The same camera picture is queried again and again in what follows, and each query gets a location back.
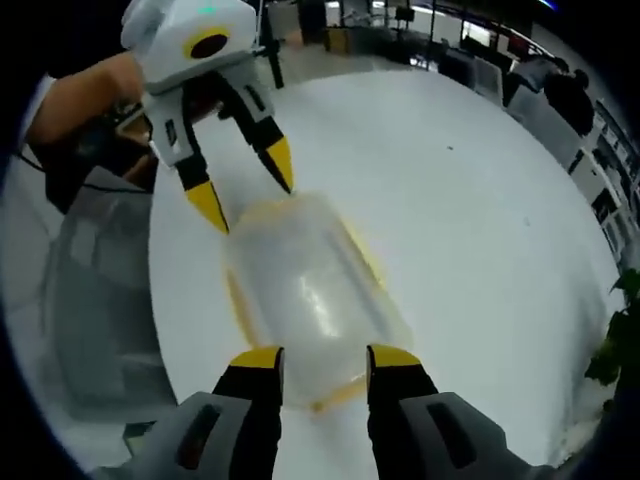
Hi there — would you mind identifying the green potted plant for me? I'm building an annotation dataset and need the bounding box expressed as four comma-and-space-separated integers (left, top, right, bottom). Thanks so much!
583, 268, 640, 416

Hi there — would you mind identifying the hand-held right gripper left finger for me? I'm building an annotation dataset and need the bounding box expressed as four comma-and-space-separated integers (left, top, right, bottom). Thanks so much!
124, 345, 286, 480

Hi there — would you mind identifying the person's left hand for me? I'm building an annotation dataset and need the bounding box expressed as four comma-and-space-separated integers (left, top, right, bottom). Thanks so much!
89, 49, 151, 114

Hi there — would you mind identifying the dark bulky object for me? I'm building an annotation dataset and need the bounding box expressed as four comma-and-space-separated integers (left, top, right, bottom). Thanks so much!
43, 113, 154, 214

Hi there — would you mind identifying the clear container with yellow buckles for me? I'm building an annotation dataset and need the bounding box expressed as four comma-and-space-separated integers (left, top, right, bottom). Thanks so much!
219, 192, 416, 414

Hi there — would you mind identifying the yellow box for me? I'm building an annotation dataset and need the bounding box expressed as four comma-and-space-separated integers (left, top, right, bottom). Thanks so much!
324, 28, 352, 53

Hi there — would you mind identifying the white storage shelf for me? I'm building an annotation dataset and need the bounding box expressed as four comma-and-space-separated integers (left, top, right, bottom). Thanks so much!
569, 99, 640, 251

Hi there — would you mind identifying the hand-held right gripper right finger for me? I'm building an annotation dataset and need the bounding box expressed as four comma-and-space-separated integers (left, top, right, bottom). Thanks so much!
366, 343, 551, 480

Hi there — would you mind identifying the black tripod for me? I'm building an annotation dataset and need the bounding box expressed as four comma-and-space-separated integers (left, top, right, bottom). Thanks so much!
254, 0, 287, 91

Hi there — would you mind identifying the thin black cable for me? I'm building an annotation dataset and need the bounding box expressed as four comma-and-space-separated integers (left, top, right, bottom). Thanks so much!
7, 147, 151, 195

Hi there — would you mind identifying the white office chair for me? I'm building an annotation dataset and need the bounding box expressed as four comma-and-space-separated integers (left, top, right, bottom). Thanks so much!
469, 53, 505, 99

